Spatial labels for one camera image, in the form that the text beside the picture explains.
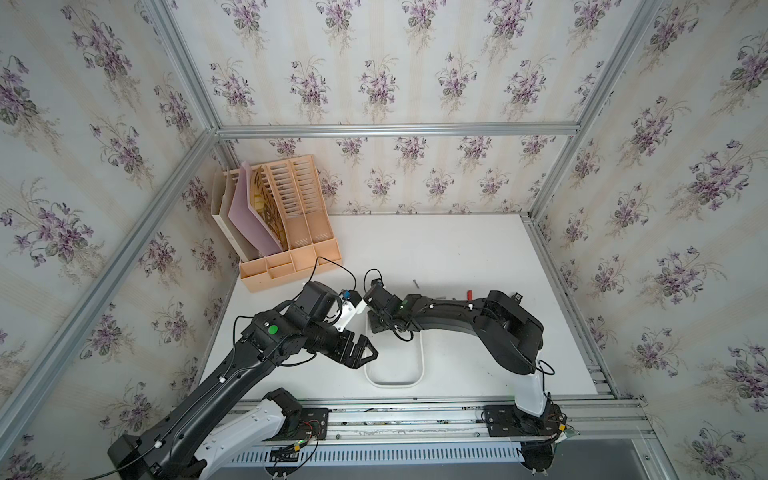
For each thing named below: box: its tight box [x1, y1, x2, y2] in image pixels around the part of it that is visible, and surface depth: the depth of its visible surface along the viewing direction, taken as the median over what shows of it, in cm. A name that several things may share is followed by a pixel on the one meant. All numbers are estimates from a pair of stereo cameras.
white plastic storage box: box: [364, 312, 425, 388], surface depth 83 cm
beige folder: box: [211, 169, 261, 263], surface depth 86 cm
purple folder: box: [228, 161, 284, 256], surface depth 88 cm
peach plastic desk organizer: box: [240, 155, 343, 293], surface depth 103 cm
